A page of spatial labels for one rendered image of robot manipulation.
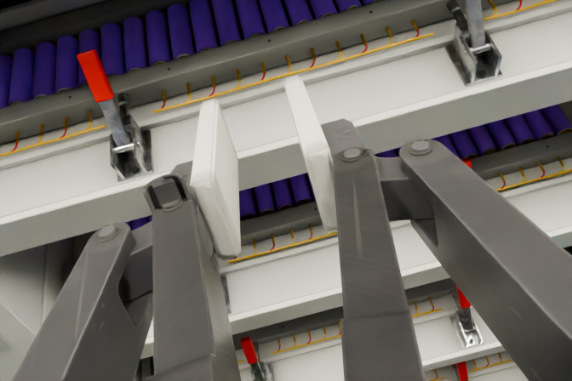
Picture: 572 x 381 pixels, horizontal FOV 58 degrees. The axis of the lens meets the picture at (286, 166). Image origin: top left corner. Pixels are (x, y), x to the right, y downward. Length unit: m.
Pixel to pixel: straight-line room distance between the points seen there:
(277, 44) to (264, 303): 0.26
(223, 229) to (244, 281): 0.39
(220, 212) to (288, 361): 0.57
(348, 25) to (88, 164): 0.23
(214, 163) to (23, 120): 0.31
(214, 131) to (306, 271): 0.37
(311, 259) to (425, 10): 0.27
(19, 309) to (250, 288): 0.21
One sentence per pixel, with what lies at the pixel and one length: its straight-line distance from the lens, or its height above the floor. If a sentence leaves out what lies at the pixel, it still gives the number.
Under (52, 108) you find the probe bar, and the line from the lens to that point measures 0.45.
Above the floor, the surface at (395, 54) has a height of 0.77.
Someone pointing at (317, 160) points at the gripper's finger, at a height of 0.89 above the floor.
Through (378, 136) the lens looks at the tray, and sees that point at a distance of 0.40.
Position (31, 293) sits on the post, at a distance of 0.56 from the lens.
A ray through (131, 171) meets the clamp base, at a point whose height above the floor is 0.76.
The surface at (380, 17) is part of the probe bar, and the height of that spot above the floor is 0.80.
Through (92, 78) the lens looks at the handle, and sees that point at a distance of 0.39.
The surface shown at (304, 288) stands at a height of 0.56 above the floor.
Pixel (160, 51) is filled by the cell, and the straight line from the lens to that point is 0.45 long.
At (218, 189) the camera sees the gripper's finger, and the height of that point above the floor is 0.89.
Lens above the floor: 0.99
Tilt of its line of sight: 42 degrees down
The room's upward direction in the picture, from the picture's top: 17 degrees counter-clockwise
